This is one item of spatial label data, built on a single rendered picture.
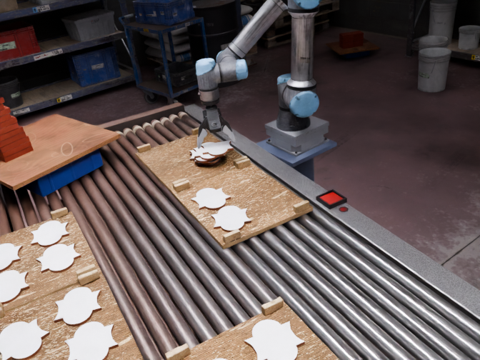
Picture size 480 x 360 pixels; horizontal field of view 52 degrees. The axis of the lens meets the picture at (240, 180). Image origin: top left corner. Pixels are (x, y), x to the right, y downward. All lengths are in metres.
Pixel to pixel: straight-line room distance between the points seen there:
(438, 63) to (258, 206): 3.68
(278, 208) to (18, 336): 0.87
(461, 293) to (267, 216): 0.63
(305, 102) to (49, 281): 1.12
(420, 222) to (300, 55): 1.67
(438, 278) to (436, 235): 1.71
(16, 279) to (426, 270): 1.19
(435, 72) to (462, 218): 2.15
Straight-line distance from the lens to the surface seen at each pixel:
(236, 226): 1.61
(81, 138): 2.22
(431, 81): 5.21
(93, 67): 6.01
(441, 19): 6.18
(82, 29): 5.88
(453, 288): 1.45
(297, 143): 2.13
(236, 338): 1.27
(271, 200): 1.74
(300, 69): 1.95
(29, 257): 1.74
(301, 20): 1.91
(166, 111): 2.60
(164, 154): 2.16
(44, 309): 1.51
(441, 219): 3.32
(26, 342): 1.43
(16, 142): 2.19
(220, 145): 2.01
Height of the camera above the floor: 1.88
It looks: 30 degrees down
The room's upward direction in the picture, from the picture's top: 7 degrees counter-clockwise
